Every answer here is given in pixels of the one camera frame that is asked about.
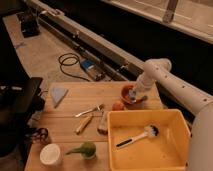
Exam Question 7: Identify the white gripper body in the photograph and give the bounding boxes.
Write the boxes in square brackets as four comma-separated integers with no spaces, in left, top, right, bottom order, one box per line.
[133,81,153,95]

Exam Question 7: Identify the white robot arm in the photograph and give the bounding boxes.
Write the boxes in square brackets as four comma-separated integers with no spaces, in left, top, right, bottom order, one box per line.
[133,58,213,171]

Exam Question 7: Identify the red bowl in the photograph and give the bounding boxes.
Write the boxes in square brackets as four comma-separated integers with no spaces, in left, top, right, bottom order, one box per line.
[121,85,148,105]

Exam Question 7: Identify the orange tomato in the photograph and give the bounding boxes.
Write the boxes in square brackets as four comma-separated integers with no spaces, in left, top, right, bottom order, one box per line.
[112,101,125,111]

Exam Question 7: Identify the blue electronic box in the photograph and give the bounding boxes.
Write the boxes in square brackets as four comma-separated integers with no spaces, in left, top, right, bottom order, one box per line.
[80,59,105,81]

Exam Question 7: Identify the white dish brush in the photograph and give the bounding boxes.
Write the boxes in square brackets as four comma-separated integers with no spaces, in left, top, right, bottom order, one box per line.
[116,125,159,148]

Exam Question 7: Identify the wooden spatula block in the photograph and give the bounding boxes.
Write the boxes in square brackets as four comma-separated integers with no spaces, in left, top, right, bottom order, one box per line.
[97,112,108,135]

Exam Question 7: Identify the yellow plastic tub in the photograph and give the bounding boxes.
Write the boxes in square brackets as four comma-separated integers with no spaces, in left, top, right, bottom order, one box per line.
[108,109,190,171]

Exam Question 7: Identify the light blue folded cloth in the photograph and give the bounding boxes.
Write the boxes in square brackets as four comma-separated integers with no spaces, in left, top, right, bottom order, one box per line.
[50,87,68,107]

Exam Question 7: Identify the black stand at left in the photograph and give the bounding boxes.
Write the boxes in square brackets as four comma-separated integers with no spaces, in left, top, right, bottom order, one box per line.
[0,77,45,157]

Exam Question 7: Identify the black device on floor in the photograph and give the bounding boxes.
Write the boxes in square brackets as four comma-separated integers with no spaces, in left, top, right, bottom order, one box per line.
[17,10,40,38]

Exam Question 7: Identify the long metal rail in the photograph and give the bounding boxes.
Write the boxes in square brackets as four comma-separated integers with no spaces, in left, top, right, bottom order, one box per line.
[23,0,213,134]

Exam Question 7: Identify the wooden handled knife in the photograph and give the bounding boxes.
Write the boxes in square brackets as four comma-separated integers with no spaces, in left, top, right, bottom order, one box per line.
[75,114,93,135]

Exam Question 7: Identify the black coiled cable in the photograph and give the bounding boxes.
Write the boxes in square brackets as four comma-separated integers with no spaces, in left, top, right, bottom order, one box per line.
[58,52,92,83]

